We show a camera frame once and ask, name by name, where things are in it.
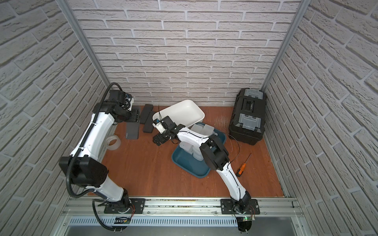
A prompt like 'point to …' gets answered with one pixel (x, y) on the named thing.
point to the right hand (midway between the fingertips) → (161, 136)
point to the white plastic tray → (186, 112)
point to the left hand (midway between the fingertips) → (135, 113)
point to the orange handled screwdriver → (240, 170)
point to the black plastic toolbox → (247, 123)
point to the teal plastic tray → (199, 168)
